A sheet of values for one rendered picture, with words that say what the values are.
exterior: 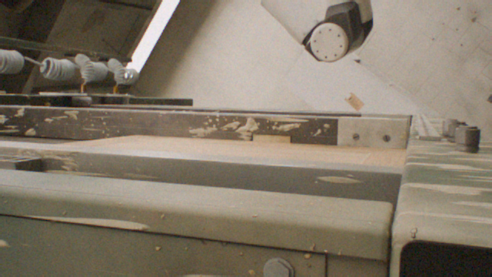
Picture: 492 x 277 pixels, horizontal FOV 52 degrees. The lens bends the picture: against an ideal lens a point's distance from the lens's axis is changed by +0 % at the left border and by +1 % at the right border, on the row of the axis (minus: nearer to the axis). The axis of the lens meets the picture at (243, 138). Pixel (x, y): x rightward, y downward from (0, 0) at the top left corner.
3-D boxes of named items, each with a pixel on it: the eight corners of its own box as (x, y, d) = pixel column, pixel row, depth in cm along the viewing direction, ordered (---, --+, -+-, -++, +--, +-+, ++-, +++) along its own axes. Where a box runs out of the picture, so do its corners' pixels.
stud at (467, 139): (480, 155, 53) (482, 126, 53) (454, 153, 54) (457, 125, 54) (477, 152, 55) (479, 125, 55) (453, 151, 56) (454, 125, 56)
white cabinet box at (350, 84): (506, 170, 429) (315, 33, 473) (459, 218, 448) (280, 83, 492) (499, 157, 485) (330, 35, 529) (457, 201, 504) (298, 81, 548)
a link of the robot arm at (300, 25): (278, 11, 114) (340, 68, 111) (257, 17, 106) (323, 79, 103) (306, -28, 108) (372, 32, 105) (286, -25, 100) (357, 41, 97)
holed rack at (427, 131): (440, 141, 72) (441, 136, 72) (419, 139, 73) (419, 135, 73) (423, 115, 228) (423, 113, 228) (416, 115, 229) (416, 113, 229)
